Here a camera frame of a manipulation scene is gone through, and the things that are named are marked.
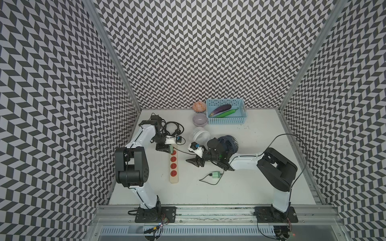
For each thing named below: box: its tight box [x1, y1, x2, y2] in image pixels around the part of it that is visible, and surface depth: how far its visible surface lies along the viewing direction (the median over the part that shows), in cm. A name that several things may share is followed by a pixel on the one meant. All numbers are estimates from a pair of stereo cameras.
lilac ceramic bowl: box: [192, 112, 209, 128], surface depth 109 cm
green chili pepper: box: [215, 107, 239, 118], surface depth 114 cm
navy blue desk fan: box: [217, 135, 239, 154], surface depth 90 cm
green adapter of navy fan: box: [212, 171, 221, 179], surface depth 84 cm
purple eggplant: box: [209, 104, 232, 117], surface depth 116 cm
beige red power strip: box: [169, 149, 179, 185], surface depth 88 cm
